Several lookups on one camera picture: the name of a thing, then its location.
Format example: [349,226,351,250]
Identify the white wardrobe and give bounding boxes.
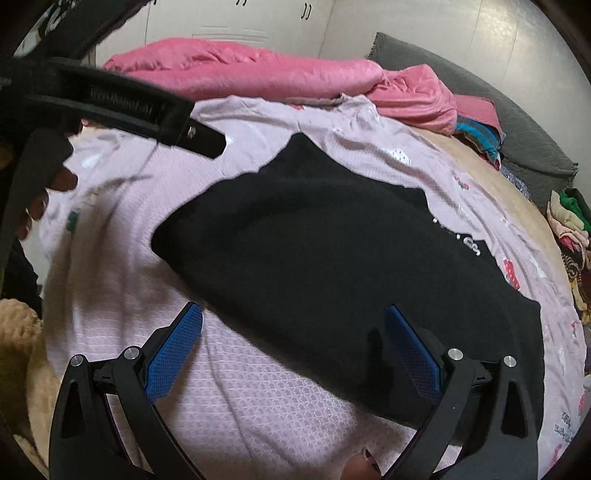
[92,0,334,66]

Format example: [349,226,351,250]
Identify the pink fleece blanket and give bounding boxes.
[104,38,459,136]

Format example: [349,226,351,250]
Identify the pile of colourful clothes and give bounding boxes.
[547,187,591,325]

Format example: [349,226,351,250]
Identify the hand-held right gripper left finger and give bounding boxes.
[48,302,206,480]

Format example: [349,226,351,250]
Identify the tan fleece blanket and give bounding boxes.
[0,298,62,477]

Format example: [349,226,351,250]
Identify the person's left hand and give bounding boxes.
[17,165,80,241]

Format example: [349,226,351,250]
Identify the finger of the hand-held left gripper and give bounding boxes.
[173,115,228,159]

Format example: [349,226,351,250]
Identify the black sweater orange cuffs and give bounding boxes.
[150,134,546,439]

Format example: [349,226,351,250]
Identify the teal striped folded clothes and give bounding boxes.
[455,117,507,170]

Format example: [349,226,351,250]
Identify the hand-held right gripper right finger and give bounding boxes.
[383,305,541,480]

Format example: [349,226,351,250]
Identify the lilac printed bed sheet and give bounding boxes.
[21,95,589,480]

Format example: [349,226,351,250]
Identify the person's right hand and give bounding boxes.
[341,448,384,480]

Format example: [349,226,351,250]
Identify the blue patterned cloth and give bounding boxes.
[499,164,533,200]

